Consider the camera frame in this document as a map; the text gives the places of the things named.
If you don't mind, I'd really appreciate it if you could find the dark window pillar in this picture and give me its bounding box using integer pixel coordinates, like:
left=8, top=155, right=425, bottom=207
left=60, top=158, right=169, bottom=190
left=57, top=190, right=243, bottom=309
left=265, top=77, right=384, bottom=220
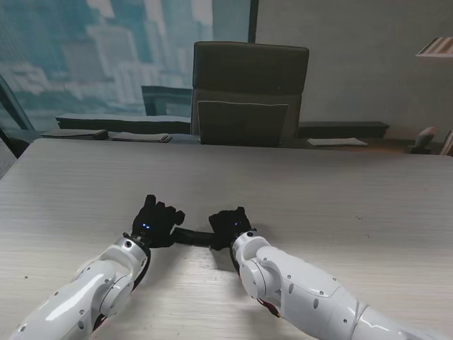
left=247, top=0, right=260, bottom=44

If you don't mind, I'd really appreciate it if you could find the short dark bench cushion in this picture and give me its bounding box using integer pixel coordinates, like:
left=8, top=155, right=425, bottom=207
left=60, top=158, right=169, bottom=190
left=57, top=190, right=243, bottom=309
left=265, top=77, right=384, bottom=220
left=299, top=120, right=390, bottom=138

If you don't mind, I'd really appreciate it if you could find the small desk ornament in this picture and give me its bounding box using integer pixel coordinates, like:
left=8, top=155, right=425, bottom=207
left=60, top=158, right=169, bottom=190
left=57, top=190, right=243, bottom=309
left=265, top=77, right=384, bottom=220
left=406, top=126, right=437, bottom=155

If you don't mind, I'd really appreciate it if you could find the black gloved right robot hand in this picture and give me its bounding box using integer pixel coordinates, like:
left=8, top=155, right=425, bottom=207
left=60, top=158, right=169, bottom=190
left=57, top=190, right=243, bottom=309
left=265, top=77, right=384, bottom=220
left=207, top=206, right=256, bottom=251

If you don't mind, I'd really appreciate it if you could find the white paper sheet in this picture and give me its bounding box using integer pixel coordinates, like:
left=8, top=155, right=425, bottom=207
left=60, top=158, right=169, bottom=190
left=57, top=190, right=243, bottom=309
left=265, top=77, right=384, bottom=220
left=306, top=137, right=369, bottom=147

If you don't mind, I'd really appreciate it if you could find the black remote control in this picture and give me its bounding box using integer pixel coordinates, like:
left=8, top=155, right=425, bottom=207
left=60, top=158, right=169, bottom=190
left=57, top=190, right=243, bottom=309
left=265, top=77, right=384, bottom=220
left=173, top=227, right=215, bottom=247

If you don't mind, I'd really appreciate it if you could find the dark grey office chair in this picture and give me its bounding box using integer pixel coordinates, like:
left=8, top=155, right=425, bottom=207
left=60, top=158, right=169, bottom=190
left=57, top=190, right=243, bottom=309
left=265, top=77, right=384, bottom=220
left=190, top=40, right=310, bottom=149

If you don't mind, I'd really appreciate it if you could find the grey folder stack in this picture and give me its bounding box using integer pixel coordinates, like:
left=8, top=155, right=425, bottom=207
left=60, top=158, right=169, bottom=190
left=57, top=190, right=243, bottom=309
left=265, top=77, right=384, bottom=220
left=109, top=131, right=174, bottom=144

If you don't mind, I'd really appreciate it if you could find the light wooden board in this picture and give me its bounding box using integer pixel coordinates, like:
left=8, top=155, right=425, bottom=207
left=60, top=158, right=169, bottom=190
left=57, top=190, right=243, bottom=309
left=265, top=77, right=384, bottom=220
left=440, top=130, right=453, bottom=157

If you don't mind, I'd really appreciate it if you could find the red black arm cable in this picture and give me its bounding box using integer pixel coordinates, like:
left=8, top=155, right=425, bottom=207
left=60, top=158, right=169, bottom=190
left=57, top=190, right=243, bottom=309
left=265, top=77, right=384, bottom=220
left=93, top=247, right=152, bottom=332
left=256, top=297, right=284, bottom=319

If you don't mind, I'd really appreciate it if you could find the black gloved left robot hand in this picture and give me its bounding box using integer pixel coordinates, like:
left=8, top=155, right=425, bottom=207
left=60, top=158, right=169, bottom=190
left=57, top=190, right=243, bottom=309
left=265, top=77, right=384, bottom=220
left=131, top=193, right=187, bottom=249

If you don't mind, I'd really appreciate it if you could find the long dark bench cushion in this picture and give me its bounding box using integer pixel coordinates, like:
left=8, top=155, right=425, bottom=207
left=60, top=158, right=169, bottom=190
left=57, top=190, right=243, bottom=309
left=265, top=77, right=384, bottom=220
left=55, top=113, right=193, bottom=135

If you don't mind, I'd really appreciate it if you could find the red black left arm cable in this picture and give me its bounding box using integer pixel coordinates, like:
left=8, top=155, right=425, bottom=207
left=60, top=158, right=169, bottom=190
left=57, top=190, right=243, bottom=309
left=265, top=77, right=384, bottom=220
left=93, top=247, right=152, bottom=332

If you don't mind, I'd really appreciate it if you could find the dark grey folder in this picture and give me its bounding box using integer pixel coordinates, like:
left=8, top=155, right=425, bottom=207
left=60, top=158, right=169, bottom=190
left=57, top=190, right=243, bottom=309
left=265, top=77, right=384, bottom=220
left=40, top=129, right=109, bottom=140

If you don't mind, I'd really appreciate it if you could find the grey slanted metal bar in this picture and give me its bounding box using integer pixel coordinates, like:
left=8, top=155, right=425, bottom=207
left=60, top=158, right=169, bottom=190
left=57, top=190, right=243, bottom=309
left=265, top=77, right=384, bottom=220
left=0, top=73, right=36, bottom=159

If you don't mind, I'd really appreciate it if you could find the red black right arm cable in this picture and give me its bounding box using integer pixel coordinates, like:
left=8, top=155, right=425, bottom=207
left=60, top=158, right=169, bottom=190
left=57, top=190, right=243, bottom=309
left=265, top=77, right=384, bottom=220
left=256, top=297, right=284, bottom=319

